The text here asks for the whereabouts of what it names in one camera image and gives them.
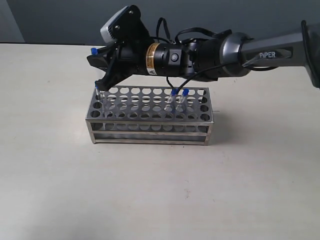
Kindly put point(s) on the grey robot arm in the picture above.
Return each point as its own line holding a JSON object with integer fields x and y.
{"x": 206, "y": 60}

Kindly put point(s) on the stainless steel test tube rack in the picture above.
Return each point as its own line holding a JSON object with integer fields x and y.
{"x": 136, "y": 115}

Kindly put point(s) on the blue-capped tube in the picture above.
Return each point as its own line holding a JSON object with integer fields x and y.
{"x": 100, "y": 96}
{"x": 96, "y": 51}
{"x": 181, "y": 100}
{"x": 170, "y": 104}

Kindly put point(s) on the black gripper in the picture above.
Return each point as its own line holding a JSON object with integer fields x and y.
{"x": 141, "y": 57}

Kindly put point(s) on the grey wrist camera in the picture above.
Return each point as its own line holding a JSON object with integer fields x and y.
{"x": 121, "y": 24}

